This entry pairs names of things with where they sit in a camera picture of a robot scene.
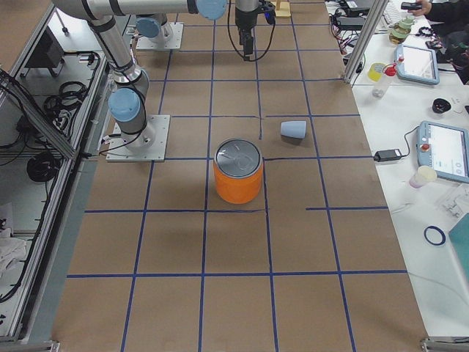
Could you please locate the blue teach pendant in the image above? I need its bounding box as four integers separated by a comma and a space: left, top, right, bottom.
416, 121, 468, 183
394, 44, 440, 85

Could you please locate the orange can with grey lid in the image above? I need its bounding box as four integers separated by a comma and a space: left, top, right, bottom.
213, 139, 263, 205

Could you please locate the aluminium frame post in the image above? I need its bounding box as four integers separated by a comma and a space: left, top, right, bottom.
342, 0, 388, 84

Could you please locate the blue teach pendant far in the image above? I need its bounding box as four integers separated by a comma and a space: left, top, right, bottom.
394, 44, 440, 85

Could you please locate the blue tape ring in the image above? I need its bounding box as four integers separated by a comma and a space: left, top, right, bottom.
424, 226, 446, 246

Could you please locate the blue teach pendant near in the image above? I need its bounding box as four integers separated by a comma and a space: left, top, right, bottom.
416, 121, 468, 183

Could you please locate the wooden cup stand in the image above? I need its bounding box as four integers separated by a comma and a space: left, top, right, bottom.
276, 0, 291, 18

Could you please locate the silver robot arm near can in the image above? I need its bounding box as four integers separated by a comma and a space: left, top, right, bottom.
54, 1, 276, 151

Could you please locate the translucent plastic cup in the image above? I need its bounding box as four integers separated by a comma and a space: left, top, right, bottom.
409, 166, 437, 188

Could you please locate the black power adapter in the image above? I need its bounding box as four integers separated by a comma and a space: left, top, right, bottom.
373, 149, 403, 162

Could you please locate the black gripper near stand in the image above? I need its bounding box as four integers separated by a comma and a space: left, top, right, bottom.
235, 7, 276, 61

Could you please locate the yellow tape roll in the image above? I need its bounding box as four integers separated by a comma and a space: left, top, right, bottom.
367, 62, 386, 82

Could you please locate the clear plastic bottle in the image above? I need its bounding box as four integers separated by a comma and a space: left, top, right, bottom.
372, 63, 397, 98

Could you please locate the glass teapot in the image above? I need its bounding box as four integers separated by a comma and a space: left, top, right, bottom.
388, 15, 415, 45

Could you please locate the black round dish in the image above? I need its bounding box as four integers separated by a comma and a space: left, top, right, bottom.
432, 98, 451, 114

